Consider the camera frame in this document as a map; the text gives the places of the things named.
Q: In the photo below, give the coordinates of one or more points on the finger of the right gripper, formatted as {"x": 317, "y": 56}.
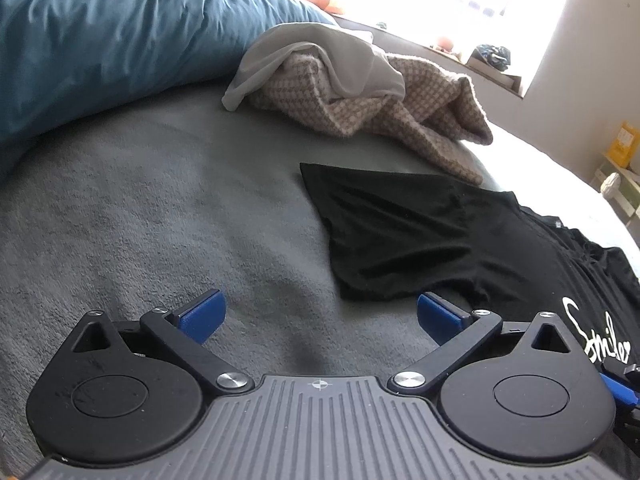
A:
{"x": 623, "y": 382}

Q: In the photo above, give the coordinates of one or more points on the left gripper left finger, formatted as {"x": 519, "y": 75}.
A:
{"x": 179, "y": 335}

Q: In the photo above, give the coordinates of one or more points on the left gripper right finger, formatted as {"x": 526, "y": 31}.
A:
{"x": 459, "y": 335}

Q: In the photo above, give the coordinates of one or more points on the black garment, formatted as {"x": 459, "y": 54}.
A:
{"x": 395, "y": 235}

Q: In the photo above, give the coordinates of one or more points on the black printed t-shirt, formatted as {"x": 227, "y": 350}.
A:
{"x": 592, "y": 288}

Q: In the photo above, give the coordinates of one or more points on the grey fleece bed blanket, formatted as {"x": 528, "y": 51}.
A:
{"x": 154, "y": 203}

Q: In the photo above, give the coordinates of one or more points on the beige checked knit garment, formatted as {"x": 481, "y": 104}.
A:
{"x": 438, "y": 113}

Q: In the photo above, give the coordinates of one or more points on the yellow box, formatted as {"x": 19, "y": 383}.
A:
{"x": 624, "y": 146}

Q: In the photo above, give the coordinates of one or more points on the dark bundle on windowsill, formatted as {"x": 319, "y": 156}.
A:
{"x": 493, "y": 63}

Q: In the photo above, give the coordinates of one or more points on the white cloth garment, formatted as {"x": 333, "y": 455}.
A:
{"x": 355, "y": 65}

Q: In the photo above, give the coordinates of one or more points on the blue duvet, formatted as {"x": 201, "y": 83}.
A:
{"x": 66, "y": 59}

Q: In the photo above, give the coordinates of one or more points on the orange item on windowsill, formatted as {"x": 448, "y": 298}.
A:
{"x": 328, "y": 6}

